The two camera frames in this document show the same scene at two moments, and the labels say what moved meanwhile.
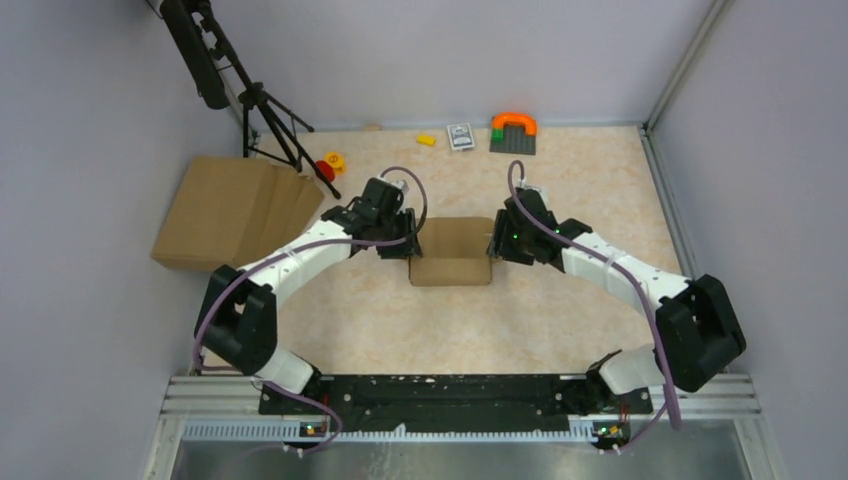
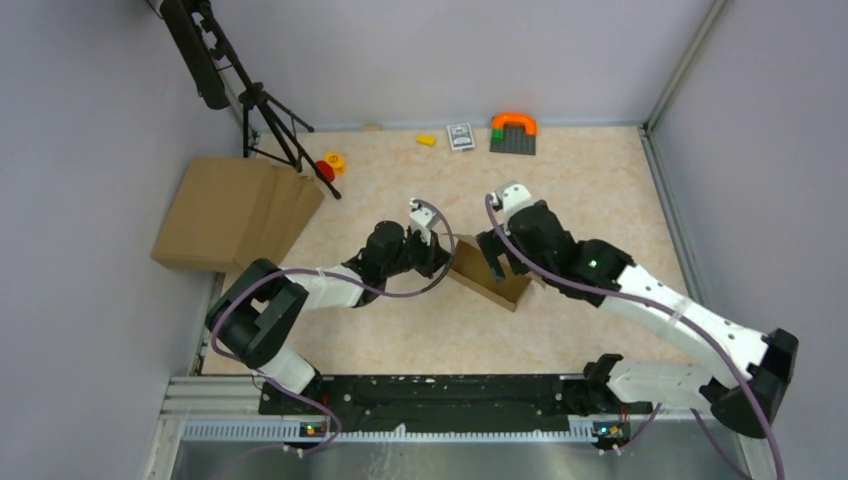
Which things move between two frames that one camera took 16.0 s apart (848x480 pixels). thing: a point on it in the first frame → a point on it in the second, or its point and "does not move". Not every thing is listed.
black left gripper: x=410 y=249 → x=434 y=256
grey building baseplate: x=515 y=141 does not move
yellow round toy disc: x=338 y=161 does not move
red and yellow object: x=325 y=170 does not move
